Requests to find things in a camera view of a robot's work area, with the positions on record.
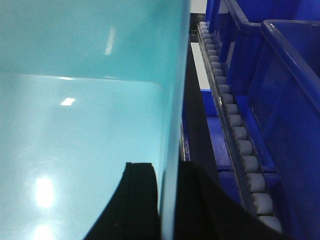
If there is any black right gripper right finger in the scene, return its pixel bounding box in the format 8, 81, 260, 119
174, 161, 287, 240

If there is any blue bin near right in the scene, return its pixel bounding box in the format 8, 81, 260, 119
248, 20, 320, 240

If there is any grey roller track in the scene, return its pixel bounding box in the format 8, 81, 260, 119
196, 21, 282, 233

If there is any blue bin far right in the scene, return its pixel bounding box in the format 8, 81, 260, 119
206, 0, 320, 170

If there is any light teal plastic bin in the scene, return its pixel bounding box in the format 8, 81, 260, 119
0, 0, 190, 240

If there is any blue bin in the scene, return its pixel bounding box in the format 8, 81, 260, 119
248, 20, 320, 240
206, 0, 320, 170

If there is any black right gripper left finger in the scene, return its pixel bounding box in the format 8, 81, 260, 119
85, 162, 161, 240

